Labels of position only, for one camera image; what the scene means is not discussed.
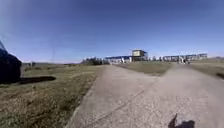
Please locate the clump of dark trees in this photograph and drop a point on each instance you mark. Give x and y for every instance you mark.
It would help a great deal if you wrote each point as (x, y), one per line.
(95, 61)

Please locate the building with raised tower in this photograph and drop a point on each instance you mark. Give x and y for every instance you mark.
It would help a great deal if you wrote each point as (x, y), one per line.
(139, 54)

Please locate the grass strip between paths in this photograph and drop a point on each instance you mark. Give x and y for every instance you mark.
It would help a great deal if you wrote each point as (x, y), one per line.
(148, 67)

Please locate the grey gravel path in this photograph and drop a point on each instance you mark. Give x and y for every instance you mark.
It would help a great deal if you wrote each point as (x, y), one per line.
(133, 103)

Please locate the long low building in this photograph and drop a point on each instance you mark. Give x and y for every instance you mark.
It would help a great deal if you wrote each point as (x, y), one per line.
(186, 57)

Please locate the dry grass field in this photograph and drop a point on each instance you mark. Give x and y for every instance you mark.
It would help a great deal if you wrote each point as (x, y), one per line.
(43, 100)

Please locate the dark bush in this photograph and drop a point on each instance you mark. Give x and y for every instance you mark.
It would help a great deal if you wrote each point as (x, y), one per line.
(9, 70)

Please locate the grass patch beside wall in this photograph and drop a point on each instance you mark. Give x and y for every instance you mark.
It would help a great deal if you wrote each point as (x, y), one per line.
(210, 66)

